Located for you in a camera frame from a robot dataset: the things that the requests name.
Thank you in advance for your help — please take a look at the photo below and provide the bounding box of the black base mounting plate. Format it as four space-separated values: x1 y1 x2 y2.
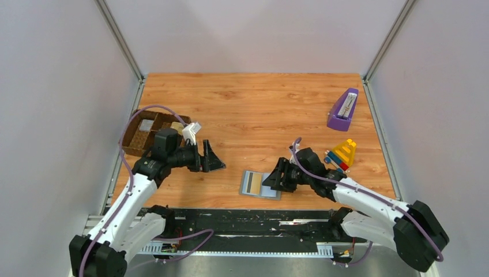
157 209 368 256

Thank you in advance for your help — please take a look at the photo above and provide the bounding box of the brown woven divided basket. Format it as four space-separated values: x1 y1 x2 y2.
118 109 181 157

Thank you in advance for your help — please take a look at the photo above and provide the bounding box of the silver card in basket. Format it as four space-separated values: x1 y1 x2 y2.
138 119 154 132

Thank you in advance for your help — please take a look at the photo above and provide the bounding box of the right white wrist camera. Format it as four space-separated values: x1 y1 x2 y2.
289 137 302 154

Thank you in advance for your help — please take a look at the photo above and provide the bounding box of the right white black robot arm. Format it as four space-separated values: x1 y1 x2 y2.
263 148 449 272

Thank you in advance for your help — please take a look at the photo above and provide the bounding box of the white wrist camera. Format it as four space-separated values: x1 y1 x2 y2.
182 122 202 145
289 137 302 154

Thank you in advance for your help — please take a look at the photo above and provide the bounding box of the grey card holder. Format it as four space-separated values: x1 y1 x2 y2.
238 170 281 201

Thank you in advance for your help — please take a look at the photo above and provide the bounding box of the white slotted cable duct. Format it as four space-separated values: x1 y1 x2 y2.
138 242 334 259

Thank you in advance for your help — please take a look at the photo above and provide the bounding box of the colourful toy block vehicle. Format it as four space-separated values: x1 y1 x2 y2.
324 138 357 173

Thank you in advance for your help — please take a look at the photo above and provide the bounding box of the gold card in basket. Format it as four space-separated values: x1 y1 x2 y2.
170 122 185 136

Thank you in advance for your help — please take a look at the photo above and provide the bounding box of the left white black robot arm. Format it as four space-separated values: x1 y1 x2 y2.
69 123 226 276

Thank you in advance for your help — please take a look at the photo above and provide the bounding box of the purple metronome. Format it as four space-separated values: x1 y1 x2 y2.
326 88 359 132

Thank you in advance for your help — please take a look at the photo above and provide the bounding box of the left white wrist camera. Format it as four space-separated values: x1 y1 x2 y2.
182 122 202 145

